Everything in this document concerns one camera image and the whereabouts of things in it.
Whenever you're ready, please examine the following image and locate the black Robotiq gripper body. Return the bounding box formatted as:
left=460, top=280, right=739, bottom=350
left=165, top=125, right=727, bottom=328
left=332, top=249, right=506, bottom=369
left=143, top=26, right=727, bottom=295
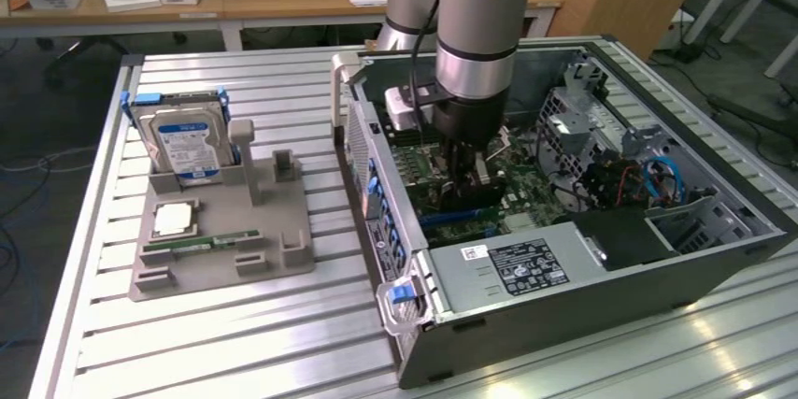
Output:
left=431, top=90, right=507, bottom=143

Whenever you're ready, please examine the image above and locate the low-profile Nvidia graphics card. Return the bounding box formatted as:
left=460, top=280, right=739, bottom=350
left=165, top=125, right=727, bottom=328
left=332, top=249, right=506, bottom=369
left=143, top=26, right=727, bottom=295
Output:
left=435, top=164, right=507, bottom=212

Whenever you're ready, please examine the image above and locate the CPU socket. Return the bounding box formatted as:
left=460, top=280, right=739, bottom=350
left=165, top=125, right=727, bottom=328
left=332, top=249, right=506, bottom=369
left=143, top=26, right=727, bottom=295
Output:
left=423, top=142, right=447, bottom=180

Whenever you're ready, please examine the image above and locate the metal socket cover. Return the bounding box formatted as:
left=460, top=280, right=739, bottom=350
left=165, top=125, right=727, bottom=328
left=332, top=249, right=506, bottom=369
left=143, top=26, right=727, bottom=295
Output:
left=495, top=126, right=520, bottom=162

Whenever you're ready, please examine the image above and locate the green Dell motherboard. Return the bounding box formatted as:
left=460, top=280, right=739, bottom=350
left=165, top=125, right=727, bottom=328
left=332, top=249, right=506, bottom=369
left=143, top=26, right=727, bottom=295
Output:
left=379, top=108, right=562, bottom=250

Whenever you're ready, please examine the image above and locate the metal disk bay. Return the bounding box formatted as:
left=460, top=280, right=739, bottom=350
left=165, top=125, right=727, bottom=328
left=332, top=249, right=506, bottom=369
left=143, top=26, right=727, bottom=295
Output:
left=535, top=85, right=662, bottom=171

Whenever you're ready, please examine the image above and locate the grey power supply unit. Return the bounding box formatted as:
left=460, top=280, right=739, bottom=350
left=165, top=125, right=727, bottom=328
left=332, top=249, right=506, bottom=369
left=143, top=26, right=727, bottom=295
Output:
left=427, top=223, right=610, bottom=316

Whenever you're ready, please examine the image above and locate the blue case release latch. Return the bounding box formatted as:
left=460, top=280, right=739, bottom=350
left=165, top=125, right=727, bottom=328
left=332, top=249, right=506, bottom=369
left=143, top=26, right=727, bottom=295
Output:
left=386, top=284, right=416, bottom=306

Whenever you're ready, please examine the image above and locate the wooden cabinet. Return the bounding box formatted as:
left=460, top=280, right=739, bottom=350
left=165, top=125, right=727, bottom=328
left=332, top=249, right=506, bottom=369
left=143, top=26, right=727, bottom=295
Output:
left=535, top=0, right=718, bottom=62

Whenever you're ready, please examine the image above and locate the grey plastic parts rack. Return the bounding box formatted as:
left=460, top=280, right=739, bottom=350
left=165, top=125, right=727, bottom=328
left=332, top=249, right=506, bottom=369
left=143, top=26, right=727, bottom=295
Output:
left=127, top=118, right=319, bottom=303

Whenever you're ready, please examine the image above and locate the black power brick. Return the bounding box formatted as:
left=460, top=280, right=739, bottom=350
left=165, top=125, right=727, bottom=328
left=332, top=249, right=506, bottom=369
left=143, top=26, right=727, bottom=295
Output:
left=675, top=43, right=706, bottom=64

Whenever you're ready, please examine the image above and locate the open black PC case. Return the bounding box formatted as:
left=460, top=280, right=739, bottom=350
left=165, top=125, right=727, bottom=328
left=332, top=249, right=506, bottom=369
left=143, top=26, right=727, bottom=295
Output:
left=330, top=41, right=798, bottom=391

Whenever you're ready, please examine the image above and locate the hard disk in blue caddy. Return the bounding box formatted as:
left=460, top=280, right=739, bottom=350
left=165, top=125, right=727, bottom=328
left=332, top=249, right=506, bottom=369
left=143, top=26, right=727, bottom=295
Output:
left=121, top=88, right=236, bottom=188

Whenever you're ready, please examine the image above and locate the green RAM stick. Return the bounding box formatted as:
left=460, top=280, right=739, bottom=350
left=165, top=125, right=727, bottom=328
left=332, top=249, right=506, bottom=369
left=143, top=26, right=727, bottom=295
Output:
left=143, top=229, right=260, bottom=253

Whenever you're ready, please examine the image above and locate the silver CPU chip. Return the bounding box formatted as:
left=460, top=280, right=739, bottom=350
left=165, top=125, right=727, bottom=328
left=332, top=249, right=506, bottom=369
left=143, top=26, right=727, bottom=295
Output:
left=152, top=205, right=200, bottom=236

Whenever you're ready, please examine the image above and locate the wooden desk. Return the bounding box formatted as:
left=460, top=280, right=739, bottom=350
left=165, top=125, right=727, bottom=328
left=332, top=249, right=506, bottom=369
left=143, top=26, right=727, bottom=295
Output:
left=0, top=0, right=562, bottom=52

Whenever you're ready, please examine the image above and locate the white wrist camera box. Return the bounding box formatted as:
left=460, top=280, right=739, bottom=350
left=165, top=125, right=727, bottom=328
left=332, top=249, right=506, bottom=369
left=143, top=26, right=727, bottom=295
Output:
left=383, top=85, right=438, bottom=132

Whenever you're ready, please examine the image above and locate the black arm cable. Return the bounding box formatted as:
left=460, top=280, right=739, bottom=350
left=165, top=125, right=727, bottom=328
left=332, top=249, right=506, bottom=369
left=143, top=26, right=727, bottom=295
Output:
left=408, top=0, right=444, bottom=106

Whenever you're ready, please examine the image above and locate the red wire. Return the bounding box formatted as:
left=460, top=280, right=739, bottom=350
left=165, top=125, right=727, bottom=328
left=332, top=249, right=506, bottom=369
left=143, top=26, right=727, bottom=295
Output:
left=614, top=161, right=644, bottom=207

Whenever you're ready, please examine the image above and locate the blue wire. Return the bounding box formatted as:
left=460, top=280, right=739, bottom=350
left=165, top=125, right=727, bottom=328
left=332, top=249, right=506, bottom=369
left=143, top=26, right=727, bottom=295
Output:
left=640, top=155, right=687, bottom=207

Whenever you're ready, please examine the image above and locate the grey metal drive bracket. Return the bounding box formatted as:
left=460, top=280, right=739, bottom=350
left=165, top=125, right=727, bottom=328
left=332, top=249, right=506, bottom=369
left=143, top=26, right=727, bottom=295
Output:
left=644, top=192, right=755, bottom=255

